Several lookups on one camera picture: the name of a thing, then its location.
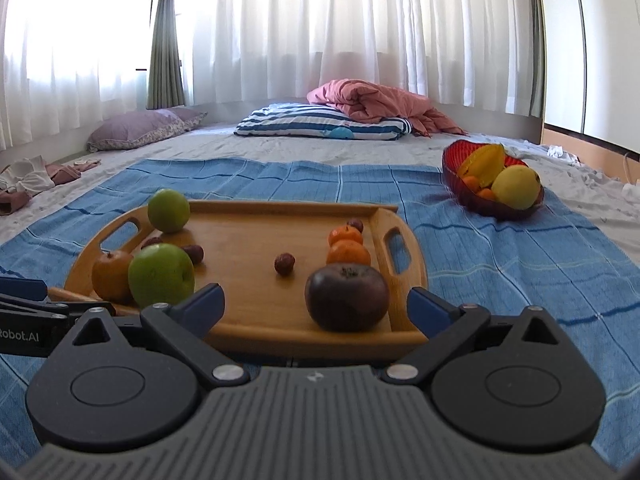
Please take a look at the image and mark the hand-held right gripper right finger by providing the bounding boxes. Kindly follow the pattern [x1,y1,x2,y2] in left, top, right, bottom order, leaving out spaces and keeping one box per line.
[382,285,564,389]

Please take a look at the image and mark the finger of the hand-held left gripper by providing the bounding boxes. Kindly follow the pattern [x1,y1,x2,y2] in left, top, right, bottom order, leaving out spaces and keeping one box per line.
[0,276,49,302]
[0,294,117,319]

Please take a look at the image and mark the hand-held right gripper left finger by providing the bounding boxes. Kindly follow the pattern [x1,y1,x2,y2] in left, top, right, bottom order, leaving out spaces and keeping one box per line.
[70,282,251,390]

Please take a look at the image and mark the green apple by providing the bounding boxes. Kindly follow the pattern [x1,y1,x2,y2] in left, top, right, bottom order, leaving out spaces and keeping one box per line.
[127,243,196,309]
[147,188,191,234]

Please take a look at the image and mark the large brownish orange fruit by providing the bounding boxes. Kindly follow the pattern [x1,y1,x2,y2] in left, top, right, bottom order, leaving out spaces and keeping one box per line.
[91,250,136,306]

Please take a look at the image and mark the dark purple tomato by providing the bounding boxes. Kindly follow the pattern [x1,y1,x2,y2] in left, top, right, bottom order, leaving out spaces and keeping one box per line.
[304,263,391,333]

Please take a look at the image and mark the wooden tray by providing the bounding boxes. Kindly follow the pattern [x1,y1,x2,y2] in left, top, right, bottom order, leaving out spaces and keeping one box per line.
[62,200,430,353]

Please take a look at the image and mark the orange mandarin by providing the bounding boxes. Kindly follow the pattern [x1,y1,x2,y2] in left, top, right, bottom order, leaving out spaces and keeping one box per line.
[326,239,372,267]
[327,225,364,247]

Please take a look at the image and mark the blue checkered blanket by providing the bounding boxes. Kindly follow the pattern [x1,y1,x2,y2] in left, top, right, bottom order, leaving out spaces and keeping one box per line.
[0,158,640,456]

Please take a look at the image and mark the white garment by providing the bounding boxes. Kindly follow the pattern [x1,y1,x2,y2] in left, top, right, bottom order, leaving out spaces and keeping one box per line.
[0,156,55,194]

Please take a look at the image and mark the pink-brown garment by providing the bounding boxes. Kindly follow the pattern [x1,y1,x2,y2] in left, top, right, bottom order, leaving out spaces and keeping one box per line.
[0,159,102,217]

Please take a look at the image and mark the red glass bowl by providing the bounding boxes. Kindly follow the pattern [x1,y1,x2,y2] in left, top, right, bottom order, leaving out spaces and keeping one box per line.
[442,139,546,222]

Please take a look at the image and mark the yellow pear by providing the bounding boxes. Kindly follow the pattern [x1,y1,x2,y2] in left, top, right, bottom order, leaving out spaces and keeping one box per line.
[491,165,542,211]

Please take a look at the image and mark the yellow starfruit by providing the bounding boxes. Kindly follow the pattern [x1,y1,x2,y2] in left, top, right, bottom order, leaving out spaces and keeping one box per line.
[457,143,506,186]

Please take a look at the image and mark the white bedsheet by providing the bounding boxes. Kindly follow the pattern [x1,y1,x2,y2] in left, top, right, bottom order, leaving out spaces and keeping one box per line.
[0,122,640,241]

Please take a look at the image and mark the purple pillow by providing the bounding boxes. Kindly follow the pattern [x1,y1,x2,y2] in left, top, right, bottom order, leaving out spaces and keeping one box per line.
[86,107,208,152]

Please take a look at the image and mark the blue white striped pillow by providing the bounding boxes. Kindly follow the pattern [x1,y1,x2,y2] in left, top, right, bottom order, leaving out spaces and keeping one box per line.
[234,103,413,141]

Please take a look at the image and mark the small white cloth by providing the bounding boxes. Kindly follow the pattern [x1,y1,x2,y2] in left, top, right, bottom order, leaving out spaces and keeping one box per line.
[546,144,582,166]

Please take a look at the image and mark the pink quilt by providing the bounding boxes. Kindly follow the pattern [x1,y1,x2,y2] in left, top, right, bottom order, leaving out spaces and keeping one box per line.
[306,79,466,137]

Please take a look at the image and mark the grey-green curtain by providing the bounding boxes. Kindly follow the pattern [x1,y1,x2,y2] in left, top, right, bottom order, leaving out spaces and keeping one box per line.
[146,0,187,110]
[527,0,547,131]

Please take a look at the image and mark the white sheer curtain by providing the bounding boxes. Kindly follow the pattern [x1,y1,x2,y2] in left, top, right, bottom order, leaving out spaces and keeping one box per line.
[0,0,538,148]

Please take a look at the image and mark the white wardrobe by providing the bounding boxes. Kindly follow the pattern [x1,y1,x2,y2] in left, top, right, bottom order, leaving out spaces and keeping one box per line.
[537,0,640,153]

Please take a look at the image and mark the wooden bed frame board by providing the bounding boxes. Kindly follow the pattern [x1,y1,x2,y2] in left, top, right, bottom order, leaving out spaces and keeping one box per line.
[541,127,640,183]

